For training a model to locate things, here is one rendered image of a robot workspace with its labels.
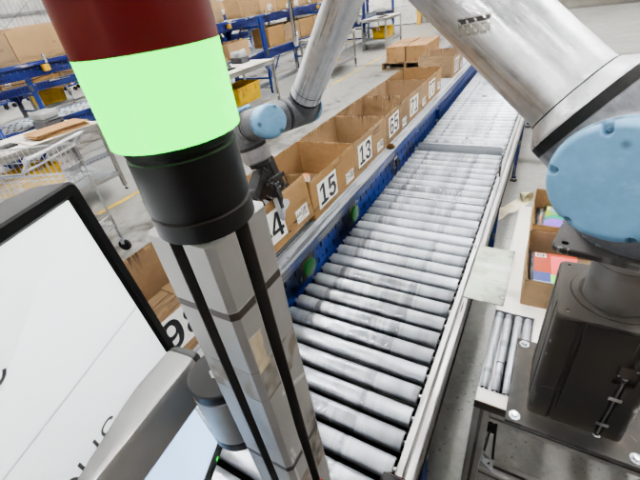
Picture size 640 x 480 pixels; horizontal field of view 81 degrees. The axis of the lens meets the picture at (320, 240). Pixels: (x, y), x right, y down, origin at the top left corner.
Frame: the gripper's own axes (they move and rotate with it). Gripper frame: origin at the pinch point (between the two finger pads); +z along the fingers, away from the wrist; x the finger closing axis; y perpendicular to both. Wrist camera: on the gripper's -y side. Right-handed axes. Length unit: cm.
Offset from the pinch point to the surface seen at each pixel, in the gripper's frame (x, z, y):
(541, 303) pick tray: -72, 43, 13
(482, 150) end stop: -38, 35, 132
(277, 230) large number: 0.0, 2.7, -3.2
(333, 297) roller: -11.9, 30.8, -3.7
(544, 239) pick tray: -72, 38, 41
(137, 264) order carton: 26.7, -7.5, -37.0
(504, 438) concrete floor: -53, 118, 14
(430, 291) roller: -41, 38, 10
